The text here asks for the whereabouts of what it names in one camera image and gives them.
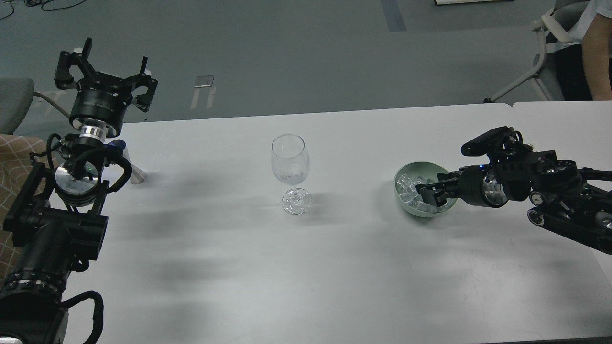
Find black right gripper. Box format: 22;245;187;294
415;165;509;208

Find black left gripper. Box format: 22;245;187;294
54;38;159;137

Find green bowl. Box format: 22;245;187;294
393;161;457;218

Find steel cocktail jigger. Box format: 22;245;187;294
122;150;147;185

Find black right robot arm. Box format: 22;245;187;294
416;126;612;254

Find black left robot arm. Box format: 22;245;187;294
0;38;159;344

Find pile of ice cubes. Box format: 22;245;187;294
395;173;452;214

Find clear wine glass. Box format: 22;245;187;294
271;134;313;215

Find grey chair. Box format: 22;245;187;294
0;78;72;135

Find silver floor plate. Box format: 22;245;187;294
193;75;215;88

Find beige checked cushion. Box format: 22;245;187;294
0;134;46;281

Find seated person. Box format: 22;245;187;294
554;0;612;101

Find white office chair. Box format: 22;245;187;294
483;0;590;104

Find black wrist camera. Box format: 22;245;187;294
460;126;511;157

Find black floor cables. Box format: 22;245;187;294
0;0;87;20

